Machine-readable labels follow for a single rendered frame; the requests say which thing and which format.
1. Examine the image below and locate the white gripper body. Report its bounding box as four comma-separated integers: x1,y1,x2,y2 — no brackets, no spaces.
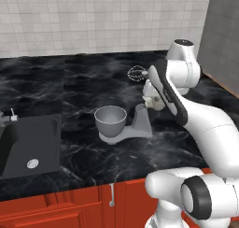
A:
142,79,166,112

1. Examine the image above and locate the grey mixer bowl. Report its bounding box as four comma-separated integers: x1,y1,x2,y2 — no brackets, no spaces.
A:
93,105,128,138

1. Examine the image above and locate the red cupboard door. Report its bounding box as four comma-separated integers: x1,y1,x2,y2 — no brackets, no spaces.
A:
101,178,161,228

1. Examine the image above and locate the black sink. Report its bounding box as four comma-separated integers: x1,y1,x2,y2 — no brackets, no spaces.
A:
0,113,63,180

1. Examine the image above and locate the silver tap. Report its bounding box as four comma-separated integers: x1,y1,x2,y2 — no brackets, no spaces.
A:
0,107,19,127

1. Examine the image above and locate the red cupboard front panel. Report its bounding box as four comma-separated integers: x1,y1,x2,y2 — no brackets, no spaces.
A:
0,185,104,228

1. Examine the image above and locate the silver cupboard handle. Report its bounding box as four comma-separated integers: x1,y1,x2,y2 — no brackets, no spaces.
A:
108,182,116,207

